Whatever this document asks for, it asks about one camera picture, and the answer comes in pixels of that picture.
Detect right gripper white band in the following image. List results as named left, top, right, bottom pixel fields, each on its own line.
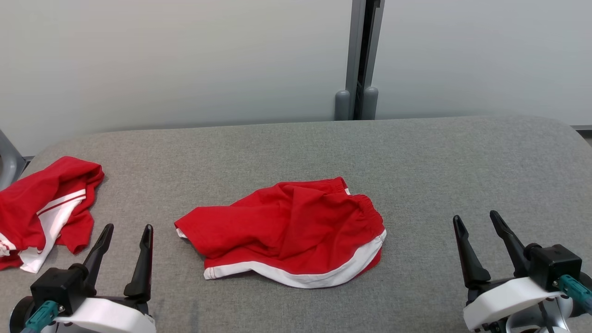
left=453, top=211, right=567, bottom=332

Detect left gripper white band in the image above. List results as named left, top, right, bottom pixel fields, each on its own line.
left=55, top=224, right=156, bottom=333

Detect red and white jersey shirt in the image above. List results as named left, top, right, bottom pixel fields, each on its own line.
left=0, top=156, right=105, bottom=273

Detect red shorts with white trim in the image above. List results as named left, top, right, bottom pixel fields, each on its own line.
left=174, top=177, right=387, bottom=289

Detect teal right camera connector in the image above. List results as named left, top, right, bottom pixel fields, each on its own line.
left=557, top=275, right=592, bottom=315

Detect teal camera connector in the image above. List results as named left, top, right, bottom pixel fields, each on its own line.
left=21, top=301, right=60, bottom=333
left=557, top=275, right=592, bottom=315

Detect teal left camera connector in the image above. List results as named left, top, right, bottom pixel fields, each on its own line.
left=21, top=301, right=60, bottom=333

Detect grey metal frame piece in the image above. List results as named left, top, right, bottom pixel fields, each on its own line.
left=0, top=129, right=27, bottom=191

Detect grey partition post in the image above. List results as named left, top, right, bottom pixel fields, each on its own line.
left=345, top=0, right=385, bottom=121

